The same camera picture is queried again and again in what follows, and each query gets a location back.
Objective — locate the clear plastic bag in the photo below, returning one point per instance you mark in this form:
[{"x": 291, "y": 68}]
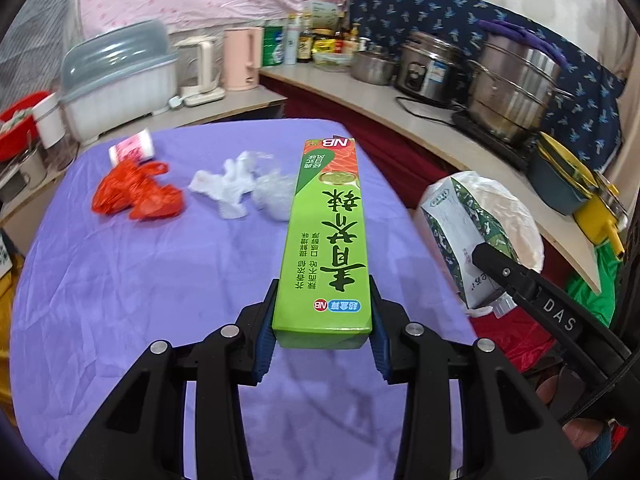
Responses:
[{"x": 275, "y": 195}]

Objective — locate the purple tablecloth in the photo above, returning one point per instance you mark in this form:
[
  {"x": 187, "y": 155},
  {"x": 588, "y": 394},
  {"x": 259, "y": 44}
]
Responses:
[{"x": 150, "y": 285}]

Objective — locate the white power plug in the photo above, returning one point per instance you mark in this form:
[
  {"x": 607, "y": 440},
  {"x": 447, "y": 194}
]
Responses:
[{"x": 175, "y": 102}]

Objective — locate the tall white cup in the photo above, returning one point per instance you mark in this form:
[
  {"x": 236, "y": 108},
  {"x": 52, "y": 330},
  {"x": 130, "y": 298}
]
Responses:
[{"x": 50, "y": 120}]

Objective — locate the dark sauce bottle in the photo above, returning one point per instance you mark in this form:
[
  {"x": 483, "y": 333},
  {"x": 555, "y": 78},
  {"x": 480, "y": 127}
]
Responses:
[{"x": 305, "y": 42}]

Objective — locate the person's right hand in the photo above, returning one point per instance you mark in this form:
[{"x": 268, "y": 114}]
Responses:
[{"x": 582, "y": 435}]

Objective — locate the yellow soap bottle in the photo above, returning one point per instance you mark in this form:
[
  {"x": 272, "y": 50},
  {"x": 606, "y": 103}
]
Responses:
[{"x": 355, "y": 40}]

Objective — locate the green tin can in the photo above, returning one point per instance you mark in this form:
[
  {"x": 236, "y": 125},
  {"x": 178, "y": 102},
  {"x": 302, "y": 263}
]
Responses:
[{"x": 272, "y": 47}]

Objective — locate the grey plastic sheet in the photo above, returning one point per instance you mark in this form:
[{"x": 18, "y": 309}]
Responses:
[{"x": 35, "y": 35}]

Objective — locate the teal pot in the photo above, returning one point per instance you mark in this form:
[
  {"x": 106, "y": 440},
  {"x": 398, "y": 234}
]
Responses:
[{"x": 555, "y": 185}]

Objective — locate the green and white milk carton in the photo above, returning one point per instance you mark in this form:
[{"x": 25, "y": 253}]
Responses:
[{"x": 450, "y": 230}]

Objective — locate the steel rice cooker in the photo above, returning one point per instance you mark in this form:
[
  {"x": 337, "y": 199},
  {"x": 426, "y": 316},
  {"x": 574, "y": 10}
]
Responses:
[{"x": 430, "y": 67}]

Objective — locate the yellow cloth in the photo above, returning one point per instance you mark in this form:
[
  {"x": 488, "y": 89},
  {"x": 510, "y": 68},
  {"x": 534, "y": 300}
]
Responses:
[{"x": 9, "y": 310}]

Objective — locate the curved white counter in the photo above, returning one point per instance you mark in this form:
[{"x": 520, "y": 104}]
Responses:
[{"x": 400, "y": 120}]

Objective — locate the red plastic basin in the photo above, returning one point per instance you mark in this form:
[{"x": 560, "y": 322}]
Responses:
[{"x": 15, "y": 130}]

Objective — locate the green plastic bag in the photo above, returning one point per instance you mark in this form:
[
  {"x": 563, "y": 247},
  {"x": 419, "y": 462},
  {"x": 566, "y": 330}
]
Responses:
[{"x": 592, "y": 290}]

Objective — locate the red cloth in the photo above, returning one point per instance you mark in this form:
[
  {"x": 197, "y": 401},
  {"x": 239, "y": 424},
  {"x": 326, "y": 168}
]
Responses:
[{"x": 390, "y": 160}]

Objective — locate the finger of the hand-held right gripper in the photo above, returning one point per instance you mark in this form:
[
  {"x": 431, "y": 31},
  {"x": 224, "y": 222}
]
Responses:
[{"x": 515, "y": 277}]

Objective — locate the clear food container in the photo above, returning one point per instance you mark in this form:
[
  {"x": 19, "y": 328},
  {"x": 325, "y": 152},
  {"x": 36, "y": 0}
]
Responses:
[{"x": 332, "y": 61}]

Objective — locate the yellow packet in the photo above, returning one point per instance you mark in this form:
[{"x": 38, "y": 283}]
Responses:
[{"x": 324, "y": 46}]

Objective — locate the large steel steamer pot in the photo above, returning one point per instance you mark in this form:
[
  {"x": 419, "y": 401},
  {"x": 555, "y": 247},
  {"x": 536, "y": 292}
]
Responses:
[{"x": 515, "y": 95}]

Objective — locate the blue patterned cloth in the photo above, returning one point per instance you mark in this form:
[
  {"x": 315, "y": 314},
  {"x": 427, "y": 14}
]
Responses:
[{"x": 400, "y": 10}]

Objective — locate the white low cabinet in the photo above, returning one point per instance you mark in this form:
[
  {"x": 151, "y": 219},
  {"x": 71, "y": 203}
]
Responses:
[{"x": 225, "y": 110}]

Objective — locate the glass jar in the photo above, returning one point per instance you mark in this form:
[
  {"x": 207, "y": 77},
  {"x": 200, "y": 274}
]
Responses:
[{"x": 65, "y": 152}]

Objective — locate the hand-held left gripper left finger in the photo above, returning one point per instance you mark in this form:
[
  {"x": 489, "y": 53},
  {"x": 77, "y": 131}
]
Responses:
[{"x": 262, "y": 355}]

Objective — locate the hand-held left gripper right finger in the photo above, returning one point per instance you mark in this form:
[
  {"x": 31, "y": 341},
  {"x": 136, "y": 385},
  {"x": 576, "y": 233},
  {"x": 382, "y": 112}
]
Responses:
[{"x": 381, "y": 355}]

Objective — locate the white dish rack grey lid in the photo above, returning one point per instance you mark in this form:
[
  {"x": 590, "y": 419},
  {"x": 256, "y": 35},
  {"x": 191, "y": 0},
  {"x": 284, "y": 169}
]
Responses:
[{"x": 120, "y": 90}]

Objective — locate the black induction cooktop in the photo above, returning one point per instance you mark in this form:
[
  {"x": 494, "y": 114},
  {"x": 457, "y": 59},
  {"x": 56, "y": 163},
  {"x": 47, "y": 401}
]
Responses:
[{"x": 485, "y": 135}]

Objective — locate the small steel pot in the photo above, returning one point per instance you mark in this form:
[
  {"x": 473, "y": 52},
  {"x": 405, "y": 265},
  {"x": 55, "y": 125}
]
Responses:
[{"x": 372, "y": 67}]

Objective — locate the yellow pot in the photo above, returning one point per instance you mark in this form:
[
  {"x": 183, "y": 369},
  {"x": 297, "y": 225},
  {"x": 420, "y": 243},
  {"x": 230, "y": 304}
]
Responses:
[{"x": 600, "y": 220}]

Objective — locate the purple cloth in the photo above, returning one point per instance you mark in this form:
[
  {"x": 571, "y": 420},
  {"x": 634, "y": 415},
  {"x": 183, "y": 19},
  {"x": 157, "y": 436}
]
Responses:
[{"x": 520, "y": 32}]

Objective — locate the white-lined trash bin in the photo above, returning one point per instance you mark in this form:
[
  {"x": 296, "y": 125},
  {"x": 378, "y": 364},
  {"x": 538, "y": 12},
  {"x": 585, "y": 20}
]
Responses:
[{"x": 505, "y": 205}]

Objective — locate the white and green box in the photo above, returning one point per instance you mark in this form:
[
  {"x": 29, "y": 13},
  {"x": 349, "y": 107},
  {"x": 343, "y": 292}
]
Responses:
[{"x": 322, "y": 12}]

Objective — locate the white plastic bag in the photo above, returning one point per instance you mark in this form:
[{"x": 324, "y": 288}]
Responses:
[{"x": 222, "y": 187}]

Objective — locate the white electric kettle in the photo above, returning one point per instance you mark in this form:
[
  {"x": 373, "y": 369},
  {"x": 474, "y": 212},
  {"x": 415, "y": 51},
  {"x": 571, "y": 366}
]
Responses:
[{"x": 202, "y": 70}]

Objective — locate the pink electric kettle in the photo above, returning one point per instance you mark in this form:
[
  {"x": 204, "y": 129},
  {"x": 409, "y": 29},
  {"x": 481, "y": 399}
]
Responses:
[{"x": 240, "y": 60}]

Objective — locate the red plastic bag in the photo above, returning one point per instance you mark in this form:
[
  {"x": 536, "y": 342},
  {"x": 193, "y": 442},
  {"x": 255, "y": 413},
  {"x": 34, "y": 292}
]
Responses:
[{"x": 140, "y": 195}]

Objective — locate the white thermos bottle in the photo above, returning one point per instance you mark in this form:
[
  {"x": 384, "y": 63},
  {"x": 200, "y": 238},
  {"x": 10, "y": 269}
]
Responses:
[{"x": 291, "y": 42}]

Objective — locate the long green cardboard box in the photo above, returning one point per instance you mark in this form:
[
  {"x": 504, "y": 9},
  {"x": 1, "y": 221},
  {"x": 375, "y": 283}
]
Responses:
[{"x": 325, "y": 240}]

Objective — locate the white mug dark band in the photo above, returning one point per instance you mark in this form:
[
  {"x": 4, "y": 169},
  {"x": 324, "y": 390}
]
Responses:
[{"x": 32, "y": 170}]

